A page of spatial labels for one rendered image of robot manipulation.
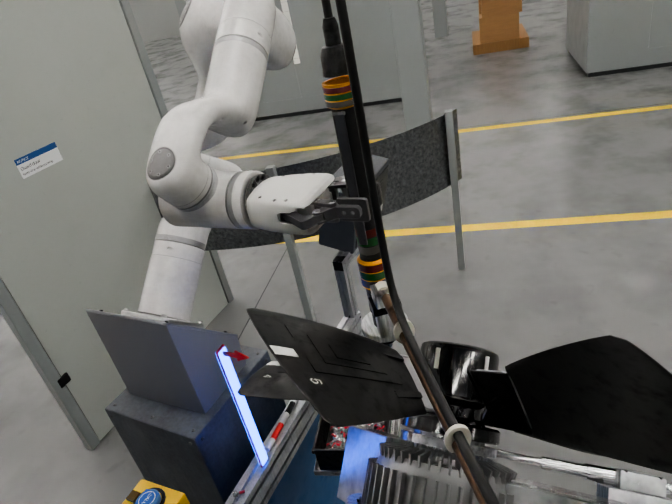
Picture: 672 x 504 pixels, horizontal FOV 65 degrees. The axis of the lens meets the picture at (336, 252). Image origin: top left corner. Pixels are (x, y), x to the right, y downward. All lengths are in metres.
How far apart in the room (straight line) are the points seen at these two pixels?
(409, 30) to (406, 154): 2.34
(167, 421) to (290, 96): 6.09
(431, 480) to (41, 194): 2.08
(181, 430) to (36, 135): 1.56
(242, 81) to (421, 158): 2.02
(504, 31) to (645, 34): 2.49
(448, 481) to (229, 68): 0.67
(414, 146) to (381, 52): 4.07
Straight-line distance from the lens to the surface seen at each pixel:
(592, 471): 0.87
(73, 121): 2.62
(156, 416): 1.37
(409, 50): 4.97
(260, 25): 0.94
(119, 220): 2.75
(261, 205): 0.70
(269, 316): 0.67
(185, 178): 0.72
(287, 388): 0.91
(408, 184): 2.79
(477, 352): 0.80
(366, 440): 0.99
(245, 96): 0.86
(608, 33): 6.82
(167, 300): 1.26
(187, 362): 1.22
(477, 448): 0.79
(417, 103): 5.07
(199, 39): 1.12
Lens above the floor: 1.79
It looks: 29 degrees down
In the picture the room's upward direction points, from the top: 13 degrees counter-clockwise
